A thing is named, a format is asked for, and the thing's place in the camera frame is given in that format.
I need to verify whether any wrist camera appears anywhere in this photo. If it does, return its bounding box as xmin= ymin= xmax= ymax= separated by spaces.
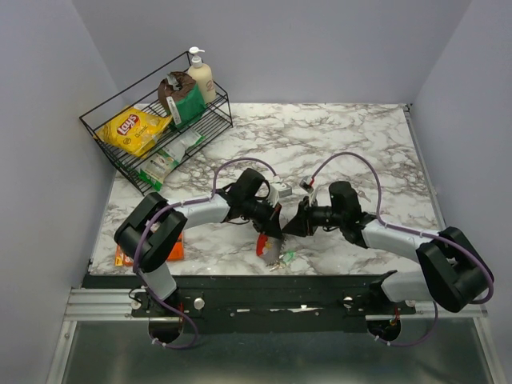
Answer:
xmin=267 ymin=175 xmax=293 ymax=206
xmin=299 ymin=176 xmax=317 ymax=205

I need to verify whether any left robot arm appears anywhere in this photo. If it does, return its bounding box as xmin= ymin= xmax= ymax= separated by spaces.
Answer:
xmin=114 ymin=168 xmax=284 ymax=316

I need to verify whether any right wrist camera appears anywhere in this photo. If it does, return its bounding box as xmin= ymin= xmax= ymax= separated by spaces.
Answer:
xmin=299 ymin=176 xmax=317 ymax=205

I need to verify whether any green white snack packet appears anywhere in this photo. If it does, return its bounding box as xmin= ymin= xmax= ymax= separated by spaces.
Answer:
xmin=138 ymin=148 xmax=185 ymax=191

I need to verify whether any white green flat packet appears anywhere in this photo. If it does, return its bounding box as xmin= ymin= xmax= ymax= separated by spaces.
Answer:
xmin=162 ymin=128 xmax=205 ymax=162

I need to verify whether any green key tag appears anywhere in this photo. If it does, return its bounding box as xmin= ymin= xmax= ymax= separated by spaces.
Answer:
xmin=280 ymin=251 xmax=295 ymax=266

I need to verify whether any black wire rack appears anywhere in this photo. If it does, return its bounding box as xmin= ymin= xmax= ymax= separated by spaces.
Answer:
xmin=79 ymin=52 xmax=233 ymax=194

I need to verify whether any brown and green bag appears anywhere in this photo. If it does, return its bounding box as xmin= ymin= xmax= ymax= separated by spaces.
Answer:
xmin=158 ymin=71 xmax=206 ymax=129

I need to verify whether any yellow Lays chips bag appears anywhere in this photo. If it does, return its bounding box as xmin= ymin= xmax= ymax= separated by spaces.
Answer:
xmin=96 ymin=107 xmax=171 ymax=158

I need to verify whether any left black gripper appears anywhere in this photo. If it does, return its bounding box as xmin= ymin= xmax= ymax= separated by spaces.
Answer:
xmin=242 ymin=198 xmax=283 ymax=240

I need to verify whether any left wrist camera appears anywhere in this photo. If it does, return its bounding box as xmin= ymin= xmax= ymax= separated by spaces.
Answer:
xmin=267 ymin=175 xmax=293 ymax=206

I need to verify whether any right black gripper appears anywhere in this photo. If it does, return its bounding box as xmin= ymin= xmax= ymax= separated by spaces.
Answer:
xmin=282 ymin=196 xmax=345 ymax=238

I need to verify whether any cream lotion pump bottle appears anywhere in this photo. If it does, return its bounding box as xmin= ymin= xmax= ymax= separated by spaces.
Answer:
xmin=187 ymin=46 xmax=216 ymax=104

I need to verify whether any orange box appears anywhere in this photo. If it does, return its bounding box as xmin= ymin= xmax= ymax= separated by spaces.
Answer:
xmin=114 ymin=233 xmax=185 ymax=266

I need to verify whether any steel key organizer red handle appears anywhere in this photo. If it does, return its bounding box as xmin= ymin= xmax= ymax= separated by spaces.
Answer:
xmin=256 ymin=234 xmax=283 ymax=266

